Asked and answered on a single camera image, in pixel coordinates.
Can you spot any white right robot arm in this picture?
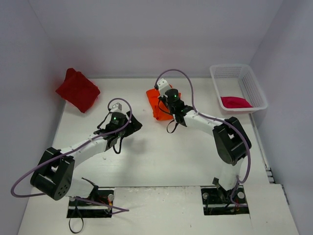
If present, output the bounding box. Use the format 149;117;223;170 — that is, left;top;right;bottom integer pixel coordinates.
159;87;251;202

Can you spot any magenta t shirt in basket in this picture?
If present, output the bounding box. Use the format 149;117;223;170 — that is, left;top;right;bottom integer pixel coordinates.
221;96;253;109

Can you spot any black cable loop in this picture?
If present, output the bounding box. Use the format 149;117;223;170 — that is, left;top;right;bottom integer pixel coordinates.
68;205;84;234

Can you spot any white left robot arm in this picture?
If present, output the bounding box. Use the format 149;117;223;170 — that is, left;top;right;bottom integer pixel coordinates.
30;111;142;206

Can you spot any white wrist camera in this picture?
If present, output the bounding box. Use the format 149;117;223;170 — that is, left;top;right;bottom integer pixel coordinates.
110;102;122;113
155;78;171;96

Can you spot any folded dark red t shirt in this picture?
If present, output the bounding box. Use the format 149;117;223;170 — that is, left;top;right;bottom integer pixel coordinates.
55;68;100;113

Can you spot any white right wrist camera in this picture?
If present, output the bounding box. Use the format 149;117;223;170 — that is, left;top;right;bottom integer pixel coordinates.
155;78;171;96

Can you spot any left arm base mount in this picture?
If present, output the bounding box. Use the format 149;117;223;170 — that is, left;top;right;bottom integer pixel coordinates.
67;178;114;218

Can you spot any white plastic basket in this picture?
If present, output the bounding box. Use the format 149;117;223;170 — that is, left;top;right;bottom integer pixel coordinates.
210;64;268;114

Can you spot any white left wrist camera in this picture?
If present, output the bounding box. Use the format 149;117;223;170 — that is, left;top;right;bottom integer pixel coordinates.
110;102;122;113

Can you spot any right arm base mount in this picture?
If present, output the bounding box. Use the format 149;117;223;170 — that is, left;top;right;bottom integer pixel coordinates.
201;184;249;216

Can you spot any orange t shirt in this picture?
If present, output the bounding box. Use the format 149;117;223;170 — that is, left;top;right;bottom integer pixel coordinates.
146;88;173;121

